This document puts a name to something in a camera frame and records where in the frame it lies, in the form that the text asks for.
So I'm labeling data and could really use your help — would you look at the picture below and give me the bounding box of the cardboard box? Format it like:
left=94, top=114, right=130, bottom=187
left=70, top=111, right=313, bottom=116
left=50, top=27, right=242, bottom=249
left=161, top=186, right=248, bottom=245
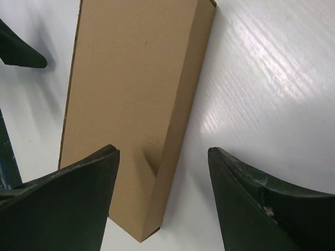
left=59, top=0, right=216, bottom=242

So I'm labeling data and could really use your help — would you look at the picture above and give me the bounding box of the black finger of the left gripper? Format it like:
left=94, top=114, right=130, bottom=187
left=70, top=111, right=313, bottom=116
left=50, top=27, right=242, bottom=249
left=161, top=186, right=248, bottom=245
left=0, top=20, right=48, bottom=69

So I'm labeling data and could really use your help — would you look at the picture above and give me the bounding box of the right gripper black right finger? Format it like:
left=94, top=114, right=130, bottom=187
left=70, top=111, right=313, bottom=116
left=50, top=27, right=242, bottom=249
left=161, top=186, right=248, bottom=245
left=208, top=147, right=334, bottom=250

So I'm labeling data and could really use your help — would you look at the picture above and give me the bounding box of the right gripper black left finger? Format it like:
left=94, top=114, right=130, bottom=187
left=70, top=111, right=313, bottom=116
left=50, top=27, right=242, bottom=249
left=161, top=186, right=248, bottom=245
left=1, top=144, right=120, bottom=250

